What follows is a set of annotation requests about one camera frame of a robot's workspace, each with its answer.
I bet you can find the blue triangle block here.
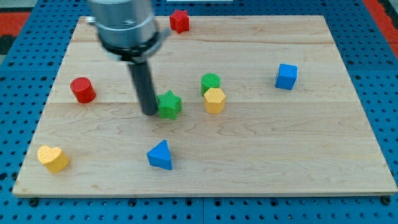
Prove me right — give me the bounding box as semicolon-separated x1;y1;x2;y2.
147;140;172;170

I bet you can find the light wooden board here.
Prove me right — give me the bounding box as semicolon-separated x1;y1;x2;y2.
12;16;397;198

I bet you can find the red star block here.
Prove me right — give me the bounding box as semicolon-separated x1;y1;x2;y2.
169;9;190;34

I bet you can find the yellow heart block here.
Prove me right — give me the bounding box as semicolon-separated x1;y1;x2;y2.
37;145;70;174

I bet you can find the red cylinder block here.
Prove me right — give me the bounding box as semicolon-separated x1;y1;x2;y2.
70;77;96;103

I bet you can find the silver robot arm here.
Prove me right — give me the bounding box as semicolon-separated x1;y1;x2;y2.
88;0;170;116

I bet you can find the yellow hexagon block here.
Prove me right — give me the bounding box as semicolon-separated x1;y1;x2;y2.
204;88;226;114

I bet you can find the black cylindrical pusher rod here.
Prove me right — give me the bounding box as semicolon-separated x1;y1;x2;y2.
128;62;157;116

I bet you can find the blue cube block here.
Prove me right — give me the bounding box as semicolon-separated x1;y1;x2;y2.
275;63;298;90

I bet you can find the green cylinder block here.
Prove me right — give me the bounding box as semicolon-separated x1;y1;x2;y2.
201;73;221;96

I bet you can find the green star block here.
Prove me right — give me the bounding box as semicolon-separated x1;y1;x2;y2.
157;90;182;119

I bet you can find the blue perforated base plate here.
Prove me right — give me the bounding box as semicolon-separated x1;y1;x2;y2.
1;0;397;223

